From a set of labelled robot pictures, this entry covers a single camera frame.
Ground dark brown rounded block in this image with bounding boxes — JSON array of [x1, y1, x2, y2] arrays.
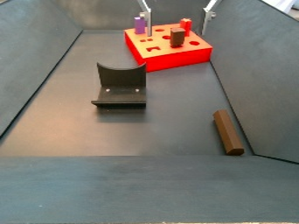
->
[[171, 27, 186, 47]]

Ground purple rectangular block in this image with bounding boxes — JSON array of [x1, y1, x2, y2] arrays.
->
[[135, 17, 146, 34]]

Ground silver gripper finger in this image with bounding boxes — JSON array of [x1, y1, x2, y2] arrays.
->
[[136, 0, 152, 37], [200, 0, 222, 35]]

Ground red shape sorter board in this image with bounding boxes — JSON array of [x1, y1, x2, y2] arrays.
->
[[124, 24, 212, 72]]

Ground black curved holder stand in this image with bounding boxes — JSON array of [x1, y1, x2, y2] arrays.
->
[[91, 64, 147, 108]]

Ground red star-shaped block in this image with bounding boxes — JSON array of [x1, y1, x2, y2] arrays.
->
[[180, 18, 192, 37]]

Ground brown hexagon rod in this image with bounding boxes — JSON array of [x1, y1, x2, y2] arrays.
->
[[212, 109, 244, 156]]

